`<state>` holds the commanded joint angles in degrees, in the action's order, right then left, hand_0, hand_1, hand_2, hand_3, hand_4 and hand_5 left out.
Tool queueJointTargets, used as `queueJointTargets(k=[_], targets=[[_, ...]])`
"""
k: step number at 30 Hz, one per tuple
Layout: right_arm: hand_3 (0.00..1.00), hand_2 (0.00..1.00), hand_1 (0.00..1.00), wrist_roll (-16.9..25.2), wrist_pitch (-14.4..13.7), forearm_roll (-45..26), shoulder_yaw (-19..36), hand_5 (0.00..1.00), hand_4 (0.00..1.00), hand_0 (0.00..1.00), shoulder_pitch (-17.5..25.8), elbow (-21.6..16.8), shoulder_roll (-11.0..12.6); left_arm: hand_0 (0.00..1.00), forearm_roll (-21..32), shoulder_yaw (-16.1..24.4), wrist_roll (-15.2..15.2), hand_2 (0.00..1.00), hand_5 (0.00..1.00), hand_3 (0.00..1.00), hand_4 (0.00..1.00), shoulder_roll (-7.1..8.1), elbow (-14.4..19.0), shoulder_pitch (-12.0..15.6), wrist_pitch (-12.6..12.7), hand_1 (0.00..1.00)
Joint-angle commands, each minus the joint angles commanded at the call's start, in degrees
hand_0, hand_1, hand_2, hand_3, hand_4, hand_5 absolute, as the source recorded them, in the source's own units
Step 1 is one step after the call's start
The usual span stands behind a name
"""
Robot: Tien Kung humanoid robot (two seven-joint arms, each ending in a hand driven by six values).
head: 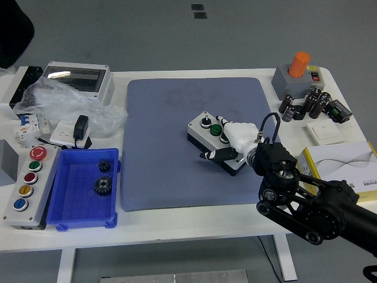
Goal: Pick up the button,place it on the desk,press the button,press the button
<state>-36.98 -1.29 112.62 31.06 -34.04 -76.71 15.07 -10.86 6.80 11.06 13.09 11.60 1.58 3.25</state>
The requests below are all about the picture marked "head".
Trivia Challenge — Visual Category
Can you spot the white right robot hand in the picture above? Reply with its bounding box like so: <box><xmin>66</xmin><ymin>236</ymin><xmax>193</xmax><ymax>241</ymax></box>
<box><xmin>199</xmin><ymin>115</ymin><xmax>260</xmax><ymax>162</ymax></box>

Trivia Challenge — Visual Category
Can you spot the grey four-control button box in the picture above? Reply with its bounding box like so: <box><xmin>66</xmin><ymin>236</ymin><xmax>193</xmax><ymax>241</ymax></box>
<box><xmin>187</xmin><ymin>111</ymin><xmax>248</xmax><ymax>177</ymax></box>

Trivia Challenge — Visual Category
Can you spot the grey five-button control box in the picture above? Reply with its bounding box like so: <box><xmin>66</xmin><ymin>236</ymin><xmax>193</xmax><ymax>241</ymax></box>
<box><xmin>2</xmin><ymin>144</ymin><xmax>61</xmax><ymax>231</ymax></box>

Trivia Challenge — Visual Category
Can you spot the grey block base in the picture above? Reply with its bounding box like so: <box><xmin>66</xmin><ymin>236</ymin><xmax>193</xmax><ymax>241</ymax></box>
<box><xmin>270</xmin><ymin>64</ymin><xmax>315</xmax><ymax>101</ymax></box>

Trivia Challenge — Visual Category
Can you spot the grey-blue table mat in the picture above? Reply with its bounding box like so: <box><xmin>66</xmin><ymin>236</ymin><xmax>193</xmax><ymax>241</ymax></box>
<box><xmin>120</xmin><ymin>77</ymin><xmax>282</xmax><ymax>212</ymax></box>

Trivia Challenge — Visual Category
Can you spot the orange cylinder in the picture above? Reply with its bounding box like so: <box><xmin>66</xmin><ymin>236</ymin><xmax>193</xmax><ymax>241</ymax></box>
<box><xmin>287</xmin><ymin>51</ymin><xmax>311</xmax><ymax>79</ymax></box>

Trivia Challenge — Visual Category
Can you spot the black module with green terminal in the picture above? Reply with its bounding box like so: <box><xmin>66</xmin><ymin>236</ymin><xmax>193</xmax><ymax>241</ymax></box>
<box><xmin>323</xmin><ymin>100</ymin><xmax>353</xmax><ymax>124</ymax></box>

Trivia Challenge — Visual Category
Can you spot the white and yellow carton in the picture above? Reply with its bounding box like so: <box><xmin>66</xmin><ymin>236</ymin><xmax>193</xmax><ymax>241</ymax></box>
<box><xmin>297</xmin><ymin>141</ymin><xmax>377</xmax><ymax>203</ymax></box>

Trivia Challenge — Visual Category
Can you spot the white table leg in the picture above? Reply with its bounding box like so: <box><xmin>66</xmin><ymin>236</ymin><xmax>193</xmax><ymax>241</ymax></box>
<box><xmin>56</xmin><ymin>249</ymin><xmax>77</xmax><ymax>283</ymax></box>
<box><xmin>272</xmin><ymin>235</ymin><xmax>298</xmax><ymax>282</ymax></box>

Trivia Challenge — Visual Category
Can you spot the large black gear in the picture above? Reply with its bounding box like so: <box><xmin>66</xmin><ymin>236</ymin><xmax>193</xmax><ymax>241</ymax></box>
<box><xmin>93</xmin><ymin>176</ymin><xmax>114</xmax><ymax>196</ymax></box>

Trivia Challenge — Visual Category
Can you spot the black power adapter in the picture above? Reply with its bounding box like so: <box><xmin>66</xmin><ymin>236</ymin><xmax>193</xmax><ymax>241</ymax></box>
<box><xmin>72</xmin><ymin>114</ymin><xmax>90</xmax><ymax>142</ymax></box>

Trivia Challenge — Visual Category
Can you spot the blue plastic bin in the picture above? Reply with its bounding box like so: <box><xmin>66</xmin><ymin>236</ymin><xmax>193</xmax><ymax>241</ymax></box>
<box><xmin>46</xmin><ymin>147</ymin><xmax>121</xmax><ymax>232</ymax></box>

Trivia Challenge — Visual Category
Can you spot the clear plastic bag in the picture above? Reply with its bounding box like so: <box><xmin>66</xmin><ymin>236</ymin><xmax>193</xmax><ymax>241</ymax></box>
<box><xmin>13</xmin><ymin>78</ymin><xmax>129</xmax><ymax>138</ymax></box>

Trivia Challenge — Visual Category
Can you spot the white circuit breaker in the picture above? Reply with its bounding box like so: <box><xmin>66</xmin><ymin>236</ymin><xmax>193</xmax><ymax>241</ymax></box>
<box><xmin>13</xmin><ymin>113</ymin><xmax>52</xmax><ymax>148</ymax></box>

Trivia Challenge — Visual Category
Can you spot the grey metal box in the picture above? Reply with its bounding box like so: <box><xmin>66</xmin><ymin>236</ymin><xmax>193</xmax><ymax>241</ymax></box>
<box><xmin>0</xmin><ymin>139</ymin><xmax>20</xmax><ymax>187</ymax></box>

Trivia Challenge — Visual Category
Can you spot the white box with black face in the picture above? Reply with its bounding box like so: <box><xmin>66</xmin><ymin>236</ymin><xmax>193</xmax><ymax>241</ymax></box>
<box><xmin>0</xmin><ymin>66</ymin><xmax>44</xmax><ymax>120</ymax></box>

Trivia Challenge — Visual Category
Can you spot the black ring clamp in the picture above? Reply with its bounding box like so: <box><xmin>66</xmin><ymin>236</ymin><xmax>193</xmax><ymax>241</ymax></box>
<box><xmin>293</xmin><ymin>105</ymin><xmax>307</xmax><ymax>121</ymax></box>

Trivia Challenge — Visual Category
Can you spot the white wall switch plate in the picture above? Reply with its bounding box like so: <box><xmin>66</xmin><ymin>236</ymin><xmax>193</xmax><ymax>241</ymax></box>
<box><xmin>305</xmin><ymin>119</ymin><xmax>345</xmax><ymax>146</ymax></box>

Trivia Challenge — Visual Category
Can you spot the white switch box red button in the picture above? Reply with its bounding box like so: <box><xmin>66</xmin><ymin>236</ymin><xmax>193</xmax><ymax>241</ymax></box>
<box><xmin>306</xmin><ymin>65</ymin><xmax>326</xmax><ymax>91</ymax></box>

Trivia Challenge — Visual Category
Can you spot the black cable under table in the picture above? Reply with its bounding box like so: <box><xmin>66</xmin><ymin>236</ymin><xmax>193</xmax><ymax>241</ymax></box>
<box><xmin>257</xmin><ymin>235</ymin><xmax>280</xmax><ymax>278</ymax></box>

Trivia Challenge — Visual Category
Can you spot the grey metal base plate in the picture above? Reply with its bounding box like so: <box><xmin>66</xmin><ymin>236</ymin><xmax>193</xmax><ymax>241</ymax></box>
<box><xmin>100</xmin><ymin>269</ymin><xmax>249</xmax><ymax>283</ymax></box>

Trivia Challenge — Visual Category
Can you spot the grey enclosure with clear lid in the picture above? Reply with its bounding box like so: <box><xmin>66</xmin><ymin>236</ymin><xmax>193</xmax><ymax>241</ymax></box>
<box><xmin>42</xmin><ymin>61</ymin><xmax>115</xmax><ymax>107</ymax></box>

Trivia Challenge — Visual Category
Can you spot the white wall socket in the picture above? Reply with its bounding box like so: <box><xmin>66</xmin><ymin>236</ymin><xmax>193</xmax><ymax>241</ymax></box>
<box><xmin>49</xmin><ymin>121</ymin><xmax>92</xmax><ymax>150</ymax></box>

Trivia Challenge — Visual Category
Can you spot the black adapter cord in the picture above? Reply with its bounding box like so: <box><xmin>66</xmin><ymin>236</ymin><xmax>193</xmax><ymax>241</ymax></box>
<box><xmin>34</xmin><ymin>136</ymin><xmax>78</xmax><ymax>150</ymax></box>

